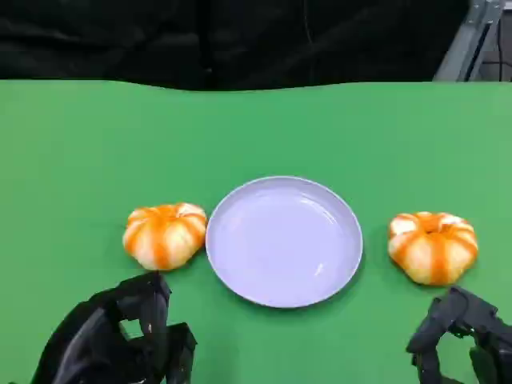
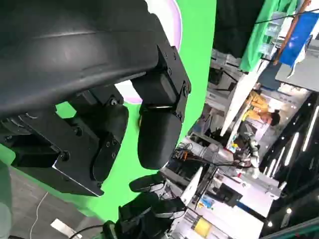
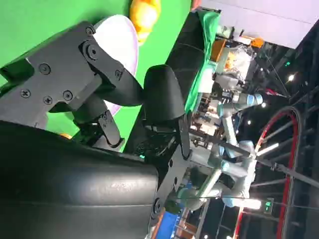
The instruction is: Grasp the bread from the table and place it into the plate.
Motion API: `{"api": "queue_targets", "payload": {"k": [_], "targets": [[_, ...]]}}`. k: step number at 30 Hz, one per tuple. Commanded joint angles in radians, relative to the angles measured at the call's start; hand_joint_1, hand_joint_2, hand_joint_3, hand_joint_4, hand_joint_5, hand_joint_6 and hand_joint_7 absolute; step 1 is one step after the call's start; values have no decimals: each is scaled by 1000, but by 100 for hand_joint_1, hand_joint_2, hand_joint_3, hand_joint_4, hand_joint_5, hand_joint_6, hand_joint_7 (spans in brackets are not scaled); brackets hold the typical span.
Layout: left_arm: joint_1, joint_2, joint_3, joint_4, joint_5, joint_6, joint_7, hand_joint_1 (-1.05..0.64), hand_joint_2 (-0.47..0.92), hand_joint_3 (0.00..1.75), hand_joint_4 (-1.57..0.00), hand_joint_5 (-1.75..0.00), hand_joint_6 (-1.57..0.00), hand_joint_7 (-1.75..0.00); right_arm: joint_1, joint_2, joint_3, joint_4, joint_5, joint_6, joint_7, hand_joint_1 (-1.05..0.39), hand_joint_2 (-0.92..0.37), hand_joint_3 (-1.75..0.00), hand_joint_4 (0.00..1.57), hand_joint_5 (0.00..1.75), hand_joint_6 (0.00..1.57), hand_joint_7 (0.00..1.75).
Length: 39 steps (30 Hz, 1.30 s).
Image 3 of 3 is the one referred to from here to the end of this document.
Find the green lit sign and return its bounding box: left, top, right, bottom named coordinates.
left=260, top=198, right=275, bottom=214

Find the green cloth on neighbouring table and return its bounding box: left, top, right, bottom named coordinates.
left=184, top=11, right=221, bottom=113

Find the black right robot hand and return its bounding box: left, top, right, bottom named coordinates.
left=0, top=21, right=192, bottom=239

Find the orange box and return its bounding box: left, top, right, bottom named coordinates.
left=211, top=39, right=227, bottom=62

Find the red black hoop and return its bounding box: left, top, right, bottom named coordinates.
left=255, top=106, right=304, bottom=239

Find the lilac plate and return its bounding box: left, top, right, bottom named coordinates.
left=93, top=14, right=139, bottom=118

